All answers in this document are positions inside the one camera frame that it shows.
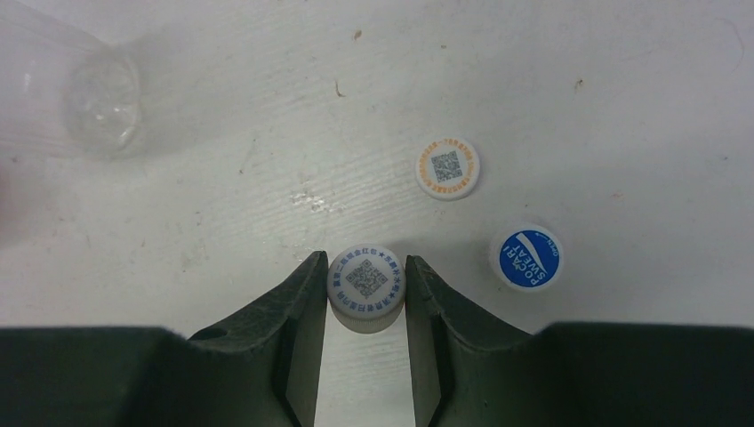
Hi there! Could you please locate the white QR bottle cap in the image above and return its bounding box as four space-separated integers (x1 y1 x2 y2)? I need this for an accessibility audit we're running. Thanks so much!
413 138 481 201

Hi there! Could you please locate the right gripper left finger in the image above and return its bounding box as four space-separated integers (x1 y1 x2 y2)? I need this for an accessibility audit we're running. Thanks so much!
1 251 328 426

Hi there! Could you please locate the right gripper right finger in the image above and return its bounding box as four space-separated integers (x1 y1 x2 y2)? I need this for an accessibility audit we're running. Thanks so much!
405 256 753 426

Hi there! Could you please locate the white blue QR cap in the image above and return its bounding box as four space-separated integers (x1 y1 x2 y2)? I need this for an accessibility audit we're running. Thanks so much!
326 244 406 334

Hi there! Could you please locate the clear bottle blue cap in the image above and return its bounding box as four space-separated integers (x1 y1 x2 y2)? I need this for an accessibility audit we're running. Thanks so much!
1 1 141 156

